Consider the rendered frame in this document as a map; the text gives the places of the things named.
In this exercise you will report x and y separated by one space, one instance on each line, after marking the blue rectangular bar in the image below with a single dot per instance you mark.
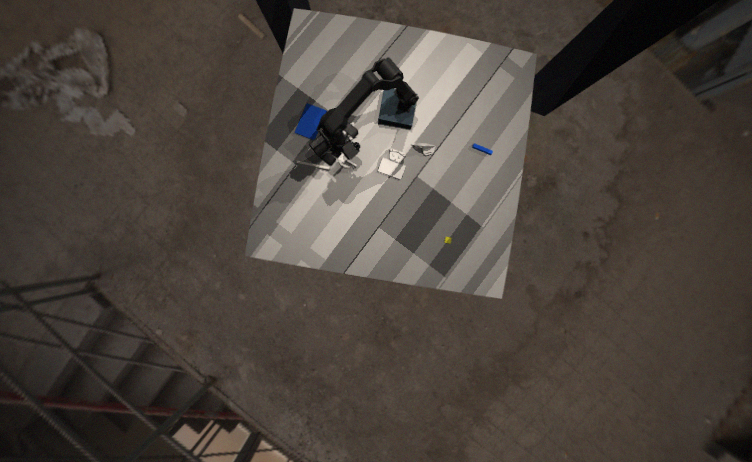
482 149

